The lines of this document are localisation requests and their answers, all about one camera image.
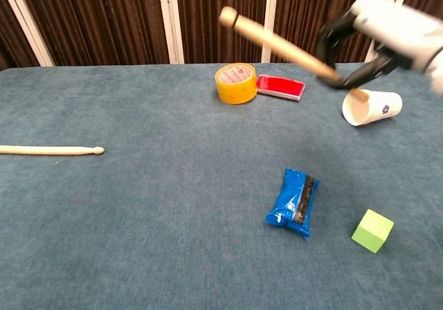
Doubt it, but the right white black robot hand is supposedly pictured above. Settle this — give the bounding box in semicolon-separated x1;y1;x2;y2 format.
314;0;443;90

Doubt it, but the dark brown curtain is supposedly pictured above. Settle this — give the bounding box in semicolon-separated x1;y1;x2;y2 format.
0;0;443;71

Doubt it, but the white paper cup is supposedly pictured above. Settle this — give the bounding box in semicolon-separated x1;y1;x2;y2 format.
341;89;404;127

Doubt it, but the blue snack packet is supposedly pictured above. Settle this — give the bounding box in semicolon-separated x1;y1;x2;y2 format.
264;167;321;240

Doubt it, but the yellow packing tape roll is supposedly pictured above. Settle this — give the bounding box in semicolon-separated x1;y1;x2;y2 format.
214;62;257;105

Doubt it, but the light wooden drumstick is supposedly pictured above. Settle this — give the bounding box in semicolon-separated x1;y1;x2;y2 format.
0;145;105;156

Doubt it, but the wooden drumstick black-ringed tip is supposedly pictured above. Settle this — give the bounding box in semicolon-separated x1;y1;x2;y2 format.
219;6;368;100

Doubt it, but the red and white flat box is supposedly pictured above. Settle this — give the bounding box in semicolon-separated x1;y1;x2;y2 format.
255;73;307;102

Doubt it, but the teal table cloth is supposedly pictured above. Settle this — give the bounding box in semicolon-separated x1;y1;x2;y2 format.
0;60;443;310

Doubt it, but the light green cube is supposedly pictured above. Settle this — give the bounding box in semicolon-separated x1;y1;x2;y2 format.
351;208;395;254

